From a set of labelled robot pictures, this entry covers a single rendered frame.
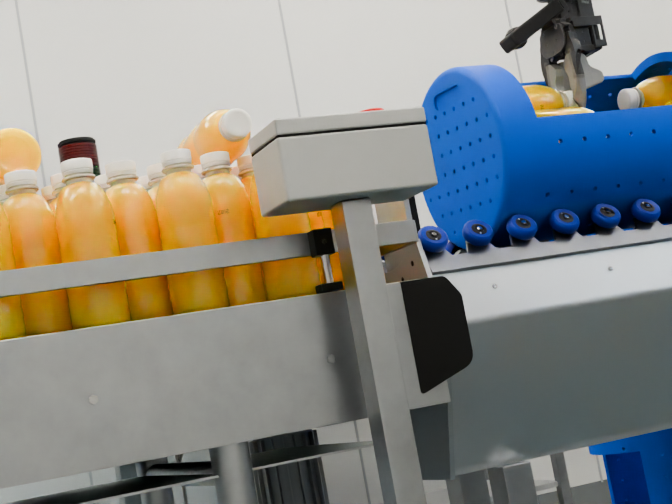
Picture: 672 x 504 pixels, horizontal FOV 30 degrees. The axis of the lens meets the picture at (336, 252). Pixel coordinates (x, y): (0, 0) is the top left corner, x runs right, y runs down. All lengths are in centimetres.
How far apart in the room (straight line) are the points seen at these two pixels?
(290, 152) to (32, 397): 41
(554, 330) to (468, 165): 29
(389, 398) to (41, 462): 41
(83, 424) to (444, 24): 470
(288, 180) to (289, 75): 417
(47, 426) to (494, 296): 67
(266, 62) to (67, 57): 87
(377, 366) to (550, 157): 52
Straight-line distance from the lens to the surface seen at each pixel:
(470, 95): 191
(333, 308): 158
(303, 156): 148
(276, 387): 154
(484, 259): 181
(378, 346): 151
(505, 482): 182
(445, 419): 178
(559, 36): 209
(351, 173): 150
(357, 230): 152
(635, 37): 652
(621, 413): 195
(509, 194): 185
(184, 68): 550
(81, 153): 211
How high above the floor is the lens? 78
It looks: 6 degrees up
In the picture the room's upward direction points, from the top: 10 degrees counter-clockwise
